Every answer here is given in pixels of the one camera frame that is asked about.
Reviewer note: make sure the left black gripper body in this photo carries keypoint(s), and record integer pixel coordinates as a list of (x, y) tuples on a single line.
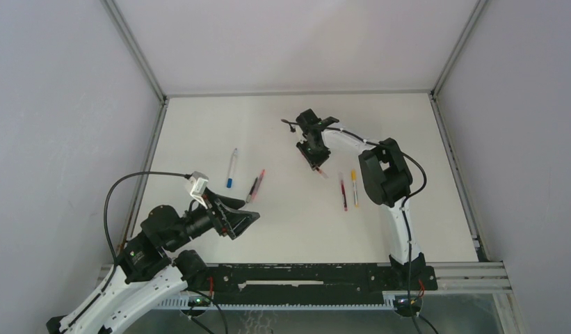
[(219, 219)]

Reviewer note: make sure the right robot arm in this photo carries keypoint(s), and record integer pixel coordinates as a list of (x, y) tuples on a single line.
[(390, 178)]

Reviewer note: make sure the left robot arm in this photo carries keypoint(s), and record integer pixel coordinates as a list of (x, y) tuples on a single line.
[(154, 265)]

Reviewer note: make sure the aluminium frame right post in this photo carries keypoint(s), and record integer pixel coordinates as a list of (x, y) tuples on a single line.
[(434, 96)]

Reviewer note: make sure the black gel pen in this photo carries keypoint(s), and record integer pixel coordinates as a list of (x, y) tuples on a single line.
[(252, 190)]

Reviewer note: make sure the blue capped white marker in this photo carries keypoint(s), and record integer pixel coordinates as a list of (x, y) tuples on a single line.
[(232, 168)]

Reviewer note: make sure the aluminium frame left post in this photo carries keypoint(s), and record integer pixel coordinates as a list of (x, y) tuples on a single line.
[(121, 24)]

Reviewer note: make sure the white cable tray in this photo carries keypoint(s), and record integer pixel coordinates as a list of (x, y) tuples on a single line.
[(185, 302)]

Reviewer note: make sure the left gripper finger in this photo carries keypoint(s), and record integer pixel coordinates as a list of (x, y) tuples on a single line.
[(215, 200), (241, 221)]

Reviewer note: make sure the aluminium frame back rail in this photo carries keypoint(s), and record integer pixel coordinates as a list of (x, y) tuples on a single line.
[(299, 92)]

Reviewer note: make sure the white marker orange tip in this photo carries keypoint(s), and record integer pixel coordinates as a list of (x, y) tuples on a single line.
[(355, 193)]

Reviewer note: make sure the pink gel pen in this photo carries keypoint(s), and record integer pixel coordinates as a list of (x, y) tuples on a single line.
[(261, 176)]

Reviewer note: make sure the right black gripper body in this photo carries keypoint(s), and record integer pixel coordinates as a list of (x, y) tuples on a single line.
[(315, 155)]

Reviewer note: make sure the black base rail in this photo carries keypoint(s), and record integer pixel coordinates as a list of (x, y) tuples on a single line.
[(309, 284)]

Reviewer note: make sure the dark red gel pen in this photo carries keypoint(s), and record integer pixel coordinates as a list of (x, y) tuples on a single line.
[(320, 172)]

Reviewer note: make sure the aluminium frame post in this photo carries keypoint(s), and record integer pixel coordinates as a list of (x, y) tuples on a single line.
[(434, 96), (121, 24)]

